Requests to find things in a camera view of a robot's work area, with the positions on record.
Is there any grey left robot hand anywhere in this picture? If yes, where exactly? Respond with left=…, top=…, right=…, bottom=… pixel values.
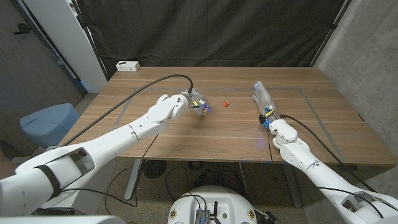
left=182, top=89, right=210, bottom=118

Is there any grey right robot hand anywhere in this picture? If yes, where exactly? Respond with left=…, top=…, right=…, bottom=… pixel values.
left=252, top=80, right=280, bottom=124

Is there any grey tape outline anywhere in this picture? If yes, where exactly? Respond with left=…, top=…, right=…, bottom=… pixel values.
left=96, top=87, right=346, bottom=164

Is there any black backdrop curtain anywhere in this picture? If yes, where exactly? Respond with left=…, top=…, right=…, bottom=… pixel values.
left=76, top=0, right=354, bottom=78

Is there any white power strip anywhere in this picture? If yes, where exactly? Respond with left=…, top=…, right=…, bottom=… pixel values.
left=115, top=60, right=141, bottom=73

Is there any round black floor fan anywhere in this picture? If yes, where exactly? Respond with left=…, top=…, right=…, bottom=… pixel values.
left=142, top=159, right=168, bottom=180

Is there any grey table leg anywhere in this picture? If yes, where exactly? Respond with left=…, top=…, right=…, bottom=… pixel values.
left=281, top=164, right=302, bottom=208

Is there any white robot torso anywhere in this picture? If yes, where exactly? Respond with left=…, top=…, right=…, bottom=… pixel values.
left=167, top=185, right=258, bottom=224

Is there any black backdrop stand pole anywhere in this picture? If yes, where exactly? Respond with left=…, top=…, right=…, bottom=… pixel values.
left=310, top=0, right=354, bottom=68
left=70, top=0, right=110, bottom=82

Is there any white table leg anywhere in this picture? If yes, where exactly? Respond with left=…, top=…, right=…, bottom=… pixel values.
left=124, top=159, right=144, bottom=201

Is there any grey electronics box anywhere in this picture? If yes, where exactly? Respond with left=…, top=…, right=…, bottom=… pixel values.
left=195, top=208, right=212, bottom=224

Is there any white cabinet panel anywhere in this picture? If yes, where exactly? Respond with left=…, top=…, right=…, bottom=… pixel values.
left=23, top=0, right=108, bottom=93

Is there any blue-grey plastic bin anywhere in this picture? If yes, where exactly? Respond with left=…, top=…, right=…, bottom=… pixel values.
left=19, top=103, right=81, bottom=149

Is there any thin black right arm wire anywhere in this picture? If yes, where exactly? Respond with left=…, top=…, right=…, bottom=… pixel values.
left=266, top=126, right=385, bottom=218

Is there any thin black arm wire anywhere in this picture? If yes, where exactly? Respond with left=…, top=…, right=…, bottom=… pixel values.
left=58, top=133, right=160, bottom=208
left=266, top=126, right=385, bottom=218

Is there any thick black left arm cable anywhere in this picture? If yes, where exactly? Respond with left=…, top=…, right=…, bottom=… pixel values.
left=62, top=73, right=194, bottom=147

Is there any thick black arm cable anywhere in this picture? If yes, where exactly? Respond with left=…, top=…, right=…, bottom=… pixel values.
left=62, top=73, right=194, bottom=147
left=279, top=113, right=379, bottom=192

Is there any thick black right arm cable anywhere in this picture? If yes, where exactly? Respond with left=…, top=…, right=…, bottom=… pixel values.
left=279, top=113, right=379, bottom=192

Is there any black floor cable bundle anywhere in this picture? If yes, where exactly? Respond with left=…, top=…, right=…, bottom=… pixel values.
left=164, top=161, right=249, bottom=203

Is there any thin black left arm wire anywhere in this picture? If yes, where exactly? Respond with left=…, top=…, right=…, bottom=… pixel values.
left=58, top=133, right=160, bottom=208

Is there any black door handle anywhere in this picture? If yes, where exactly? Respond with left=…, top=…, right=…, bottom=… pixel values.
left=12, top=23, right=32, bottom=35

